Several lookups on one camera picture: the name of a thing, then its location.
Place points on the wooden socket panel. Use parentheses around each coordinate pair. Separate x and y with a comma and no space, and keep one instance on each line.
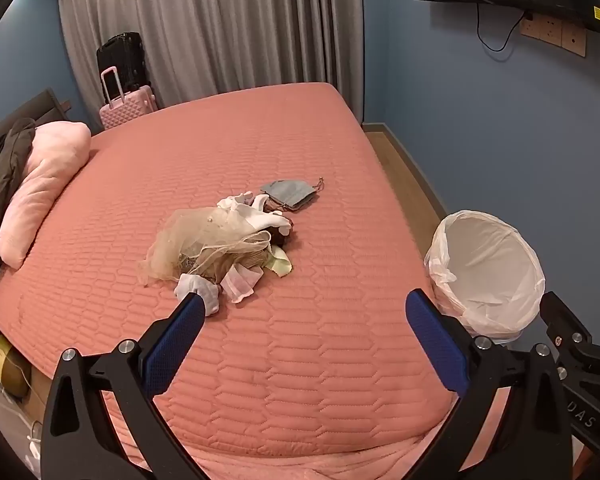
(550,27)

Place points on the light green cloth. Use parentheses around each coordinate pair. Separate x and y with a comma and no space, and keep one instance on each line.
(282,265)

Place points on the dark red velvet scrunchie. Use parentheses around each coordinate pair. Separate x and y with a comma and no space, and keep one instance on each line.
(281,232)

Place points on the dark jacket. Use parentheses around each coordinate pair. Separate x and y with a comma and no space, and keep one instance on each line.
(0,175)

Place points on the grey-brown headboard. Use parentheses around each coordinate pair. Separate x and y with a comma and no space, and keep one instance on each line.
(40,107)

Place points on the pink pillow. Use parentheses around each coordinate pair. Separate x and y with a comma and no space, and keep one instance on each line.
(45,185)

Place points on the bed with pink quilted cover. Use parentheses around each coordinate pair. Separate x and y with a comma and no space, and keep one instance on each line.
(305,360)

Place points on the trash bin with white liner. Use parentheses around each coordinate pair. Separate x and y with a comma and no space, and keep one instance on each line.
(485,270)

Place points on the pink and white striped cloth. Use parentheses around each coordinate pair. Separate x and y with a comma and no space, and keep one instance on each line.
(242,282)

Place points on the beige tulle fabric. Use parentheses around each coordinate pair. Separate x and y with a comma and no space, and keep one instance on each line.
(190,240)

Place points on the pink suitcase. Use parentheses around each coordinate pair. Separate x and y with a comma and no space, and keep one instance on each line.
(130,110)

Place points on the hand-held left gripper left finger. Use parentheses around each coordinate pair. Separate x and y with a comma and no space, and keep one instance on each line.
(177,345)

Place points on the black suitcase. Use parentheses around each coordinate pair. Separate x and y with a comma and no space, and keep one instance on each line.
(125,55)

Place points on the grey curtain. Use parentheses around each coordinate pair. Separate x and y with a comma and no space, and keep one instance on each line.
(220,25)

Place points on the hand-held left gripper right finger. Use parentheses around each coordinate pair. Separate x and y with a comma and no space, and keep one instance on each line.
(435,340)

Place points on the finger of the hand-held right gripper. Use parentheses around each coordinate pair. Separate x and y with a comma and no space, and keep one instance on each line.
(575,340)

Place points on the olive green bag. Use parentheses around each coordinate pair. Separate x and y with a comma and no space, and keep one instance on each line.
(2,365)

